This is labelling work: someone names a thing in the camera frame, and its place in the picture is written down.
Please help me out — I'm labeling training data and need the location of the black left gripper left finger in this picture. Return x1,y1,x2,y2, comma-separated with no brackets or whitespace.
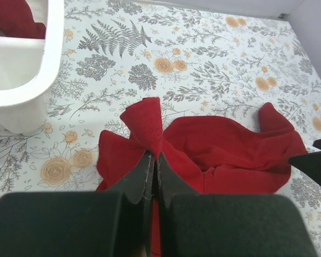
0,152,155,256

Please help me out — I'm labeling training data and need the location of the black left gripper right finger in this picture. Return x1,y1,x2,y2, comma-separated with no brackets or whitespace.
157,155,317,256

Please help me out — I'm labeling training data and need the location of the red t shirt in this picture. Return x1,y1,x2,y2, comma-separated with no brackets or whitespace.
97,97,306,256

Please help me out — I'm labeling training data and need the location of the floral patterned table mat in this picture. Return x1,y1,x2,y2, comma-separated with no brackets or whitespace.
0,1,321,256

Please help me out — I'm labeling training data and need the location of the white plastic laundry basket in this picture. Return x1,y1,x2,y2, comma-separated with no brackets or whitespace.
0,0,64,134

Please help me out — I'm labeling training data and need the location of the dark red shirt in basket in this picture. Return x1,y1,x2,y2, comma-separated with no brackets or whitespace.
0,0,46,39

